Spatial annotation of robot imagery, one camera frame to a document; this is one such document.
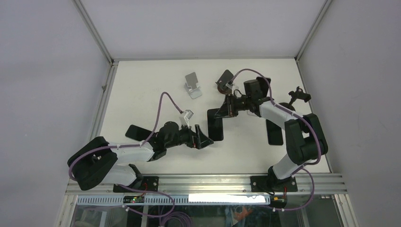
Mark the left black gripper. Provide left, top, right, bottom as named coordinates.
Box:
left=165, top=122, right=213, bottom=149

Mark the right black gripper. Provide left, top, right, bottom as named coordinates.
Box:
left=213, top=93, right=251, bottom=119

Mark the black phone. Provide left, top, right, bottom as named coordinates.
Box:
left=266, top=120, right=284, bottom=146
left=256, top=77, right=271, bottom=97
left=207, top=109, right=224, bottom=141
left=125, top=125, right=151, bottom=141

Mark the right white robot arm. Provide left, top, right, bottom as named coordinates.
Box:
left=207, top=77, right=328, bottom=192

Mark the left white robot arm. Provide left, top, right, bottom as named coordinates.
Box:
left=67, top=121, right=214, bottom=192

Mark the black stand wooden base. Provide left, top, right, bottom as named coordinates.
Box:
left=216, top=70, right=234, bottom=95

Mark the silver phone stand left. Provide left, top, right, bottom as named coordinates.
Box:
left=184, top=72, right=202, bottom=99

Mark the black round-base clamp stand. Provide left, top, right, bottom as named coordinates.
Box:
left=279, top=87, right=312, bottom=111

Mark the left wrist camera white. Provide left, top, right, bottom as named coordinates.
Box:
left=179, top=110, right=193, bottom=127

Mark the white slotted cable duct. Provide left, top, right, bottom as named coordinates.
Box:
left=77, top=194, right=270, bottom=206

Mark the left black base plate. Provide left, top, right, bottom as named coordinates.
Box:
left=113, top=176, right=159, bottom=193

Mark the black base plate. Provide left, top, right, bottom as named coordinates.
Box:
left=250, top=175, right=298, bottom=192
left=113, top=176, right=159, bottom=193

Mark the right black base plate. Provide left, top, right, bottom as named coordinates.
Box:
left=250, top=175, right=298, bottom=192

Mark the aluminium mounting rail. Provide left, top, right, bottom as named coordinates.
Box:
left=64, top=174, right=349, bottom=196

